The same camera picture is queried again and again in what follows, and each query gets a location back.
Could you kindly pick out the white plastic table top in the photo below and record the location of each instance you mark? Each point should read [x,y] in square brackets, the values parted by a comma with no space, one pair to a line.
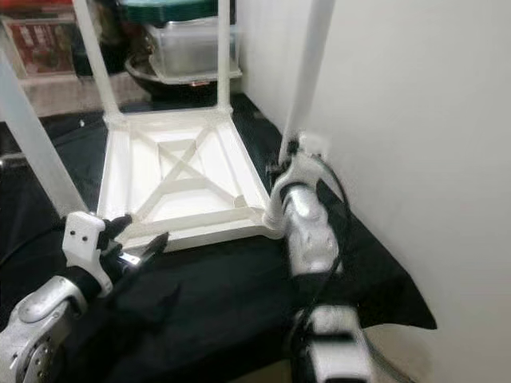
[176,207]

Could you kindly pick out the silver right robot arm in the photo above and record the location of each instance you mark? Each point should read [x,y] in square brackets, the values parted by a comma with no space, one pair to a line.
[311,235]

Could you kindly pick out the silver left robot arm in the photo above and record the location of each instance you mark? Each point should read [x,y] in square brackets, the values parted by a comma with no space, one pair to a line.
[48,327]

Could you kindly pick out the black tablecloth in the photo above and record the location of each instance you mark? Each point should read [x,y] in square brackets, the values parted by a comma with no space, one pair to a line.
[207,311]

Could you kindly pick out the beige cloth covered stand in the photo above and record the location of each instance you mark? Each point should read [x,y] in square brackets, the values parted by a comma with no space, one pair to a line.
[64,94]

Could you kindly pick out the black round wok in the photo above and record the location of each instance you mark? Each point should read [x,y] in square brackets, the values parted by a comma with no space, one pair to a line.
[160,88]

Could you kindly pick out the clear plastic storage container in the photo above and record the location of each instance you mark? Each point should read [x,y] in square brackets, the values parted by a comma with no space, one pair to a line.
[184,52]

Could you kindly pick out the black glossy bag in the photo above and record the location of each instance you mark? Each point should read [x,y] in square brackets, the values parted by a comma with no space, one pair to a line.
[108,36]

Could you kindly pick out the red printed carton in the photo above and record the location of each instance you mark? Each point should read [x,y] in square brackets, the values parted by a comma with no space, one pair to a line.
[44,46]

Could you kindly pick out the dark green pot lid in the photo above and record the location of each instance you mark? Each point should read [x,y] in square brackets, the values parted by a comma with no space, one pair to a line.
[172,9]

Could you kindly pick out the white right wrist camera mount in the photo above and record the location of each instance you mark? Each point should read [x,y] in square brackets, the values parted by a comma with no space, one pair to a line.
[303,163]

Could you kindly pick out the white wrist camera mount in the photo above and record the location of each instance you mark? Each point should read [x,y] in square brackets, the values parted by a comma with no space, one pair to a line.
[303,163]
[84,243]

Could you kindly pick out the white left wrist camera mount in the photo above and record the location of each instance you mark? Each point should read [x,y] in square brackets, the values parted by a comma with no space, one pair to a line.
[84,243]

